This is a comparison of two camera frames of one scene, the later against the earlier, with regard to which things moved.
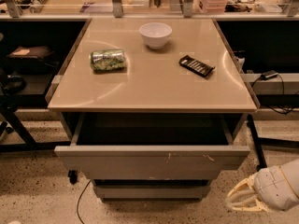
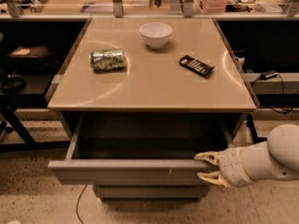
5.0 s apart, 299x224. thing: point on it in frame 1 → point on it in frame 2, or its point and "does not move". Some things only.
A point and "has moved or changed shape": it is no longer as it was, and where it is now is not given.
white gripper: (273, 187) → (231, 167)
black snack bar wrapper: (199, 67) does not move
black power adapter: (267, 75) does not move
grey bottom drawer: (152, 191) does not move
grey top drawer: (153, 147) has moved or changed shape
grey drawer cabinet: (152, 108) does not move
